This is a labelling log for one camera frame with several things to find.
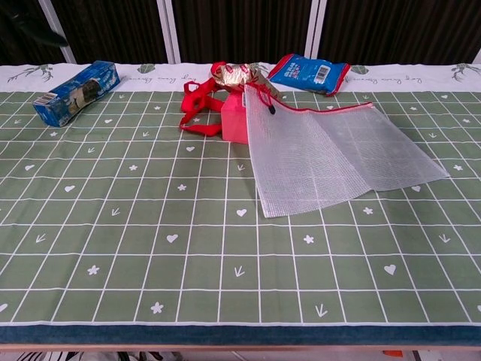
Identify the green checked tablecloth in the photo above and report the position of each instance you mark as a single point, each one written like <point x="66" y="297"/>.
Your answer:
<point x="150" y="225"/>

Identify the blue cookie box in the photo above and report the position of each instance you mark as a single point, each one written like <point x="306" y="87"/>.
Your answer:
<point x="75" y="94"/>

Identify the white partition frame post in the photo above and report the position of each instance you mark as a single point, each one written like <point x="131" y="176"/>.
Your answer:
<point x="478" y="56"/>
<point x="168" y="30"/>
<point x="315" y="26"/>
<point x="56" y="22"/>

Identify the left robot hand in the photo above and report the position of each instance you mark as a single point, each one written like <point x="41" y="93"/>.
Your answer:
<point x="41" y="30"/>

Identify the dark pleated curtain panel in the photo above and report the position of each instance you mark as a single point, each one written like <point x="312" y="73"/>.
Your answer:
<point x="394" y="26"/>
<point x="112" y="26"/>
<point x="240" y="26"/>

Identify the blue red snack packet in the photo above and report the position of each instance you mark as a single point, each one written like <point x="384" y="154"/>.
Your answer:
<point x="304" y="73"/>

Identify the white mesh zipper pouch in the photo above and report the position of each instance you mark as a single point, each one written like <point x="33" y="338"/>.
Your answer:
<point x="300" y="158"/>

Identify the pink sponge cube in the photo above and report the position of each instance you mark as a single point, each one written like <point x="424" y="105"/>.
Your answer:
<point x="233" y="120"/>

